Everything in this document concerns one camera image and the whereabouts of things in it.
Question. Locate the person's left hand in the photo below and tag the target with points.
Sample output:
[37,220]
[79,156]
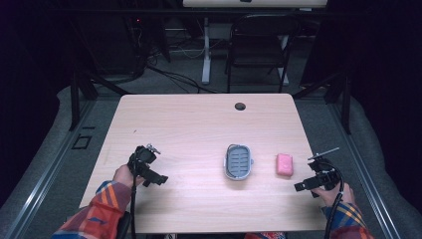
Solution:
[124,176]

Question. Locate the aluminium floor rail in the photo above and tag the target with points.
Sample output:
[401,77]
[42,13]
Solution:
[49,172]
[365,172]

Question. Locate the white desk with white legs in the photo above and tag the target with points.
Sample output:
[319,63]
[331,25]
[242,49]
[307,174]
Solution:
[206,49]

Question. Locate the grey soap dish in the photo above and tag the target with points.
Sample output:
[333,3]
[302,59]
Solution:
[238,161]

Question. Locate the black folding chair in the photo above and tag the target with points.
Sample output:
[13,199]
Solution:
[258,49]

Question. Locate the pink soap bar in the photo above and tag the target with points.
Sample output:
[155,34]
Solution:
[284,164]

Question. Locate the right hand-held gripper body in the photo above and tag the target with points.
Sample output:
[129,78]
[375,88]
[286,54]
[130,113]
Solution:
[325,174]

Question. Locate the black metal stand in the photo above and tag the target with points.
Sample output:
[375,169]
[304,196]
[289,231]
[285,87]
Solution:
[75,99]
[346,103]

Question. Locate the person's plaid clothing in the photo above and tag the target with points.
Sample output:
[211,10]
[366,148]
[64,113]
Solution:
[265,235]

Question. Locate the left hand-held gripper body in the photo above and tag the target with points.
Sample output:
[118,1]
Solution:
[143,158]

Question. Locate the person's right hand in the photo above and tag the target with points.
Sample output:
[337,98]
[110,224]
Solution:
[331,196]

